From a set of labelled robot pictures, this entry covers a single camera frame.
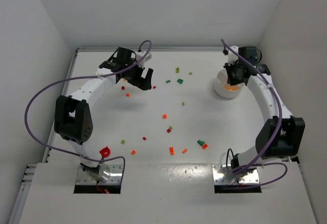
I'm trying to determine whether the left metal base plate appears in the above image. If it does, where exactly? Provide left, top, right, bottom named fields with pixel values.
left=76, top=164, right=123, bottom=186

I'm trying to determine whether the orange double lego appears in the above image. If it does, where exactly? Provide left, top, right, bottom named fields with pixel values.
left=169, top=147, right=175, bottom=155

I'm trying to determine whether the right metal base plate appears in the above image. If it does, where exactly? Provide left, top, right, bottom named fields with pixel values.
left=212, top=164, right=260, bottom=186

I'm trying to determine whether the metal base plate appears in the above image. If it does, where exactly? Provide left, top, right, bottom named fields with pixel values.
left=212, top=164, right=260, bottom=186
left=76, top=164, right=123, bottom=186

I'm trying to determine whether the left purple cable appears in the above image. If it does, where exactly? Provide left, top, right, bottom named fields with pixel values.
left=25, top=39, right=126, bottom=181

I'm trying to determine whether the white divided bowl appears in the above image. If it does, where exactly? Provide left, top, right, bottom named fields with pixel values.
left=214, top=69, right=244, bottom=99

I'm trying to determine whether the dark green wedge lego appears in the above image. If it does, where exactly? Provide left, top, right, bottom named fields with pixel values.
left=197, top=140, right=205, bottom=146

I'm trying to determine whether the red arch lego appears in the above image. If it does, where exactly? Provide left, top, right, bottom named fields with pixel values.
left=99, top=147, right=111, bottom=158

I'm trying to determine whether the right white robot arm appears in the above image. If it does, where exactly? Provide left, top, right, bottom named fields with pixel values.
left=223, top=44, right=306, bottom=173

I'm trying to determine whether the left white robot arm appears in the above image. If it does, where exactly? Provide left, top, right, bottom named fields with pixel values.
left=54, top=47, right=153, bottom=181

